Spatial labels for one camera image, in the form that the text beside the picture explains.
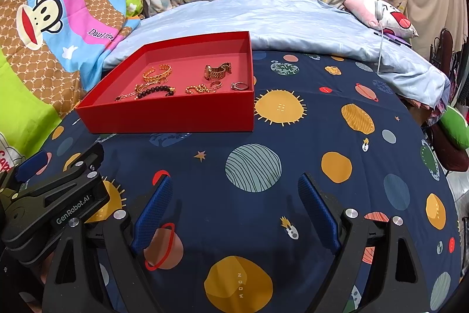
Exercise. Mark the gold wrist watch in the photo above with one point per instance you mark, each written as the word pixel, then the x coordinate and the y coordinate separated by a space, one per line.
pixel 214 71

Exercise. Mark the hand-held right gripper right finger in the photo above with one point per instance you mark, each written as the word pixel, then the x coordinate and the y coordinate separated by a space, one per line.
pixel 318 210

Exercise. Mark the red cardboard box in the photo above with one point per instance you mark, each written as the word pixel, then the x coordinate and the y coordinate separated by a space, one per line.
pixel 165 115

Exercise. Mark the purple phone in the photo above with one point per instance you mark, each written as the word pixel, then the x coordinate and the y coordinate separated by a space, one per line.
pixel 394 38

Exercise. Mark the green plush cushion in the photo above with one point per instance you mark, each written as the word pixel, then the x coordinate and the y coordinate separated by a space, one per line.
pixel 456 126

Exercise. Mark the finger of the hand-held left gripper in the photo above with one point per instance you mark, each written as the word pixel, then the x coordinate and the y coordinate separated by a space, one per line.
pixel 33 163
pixel 73 206

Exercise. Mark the navy planet print bedsheet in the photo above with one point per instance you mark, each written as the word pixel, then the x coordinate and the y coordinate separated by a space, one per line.
pixel 220 148

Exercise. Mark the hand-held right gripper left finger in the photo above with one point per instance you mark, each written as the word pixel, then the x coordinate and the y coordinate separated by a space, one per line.
pixel 154 210

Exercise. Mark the light blue quilt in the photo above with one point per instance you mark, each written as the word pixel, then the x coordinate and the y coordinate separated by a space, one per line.
pixel 293 23

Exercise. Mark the dark red cloth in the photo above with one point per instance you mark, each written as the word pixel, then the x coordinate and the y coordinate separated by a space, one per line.
pixel 449 151

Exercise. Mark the pink cartoon pillow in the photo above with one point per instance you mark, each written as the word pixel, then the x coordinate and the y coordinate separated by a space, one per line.
pixel 399 21

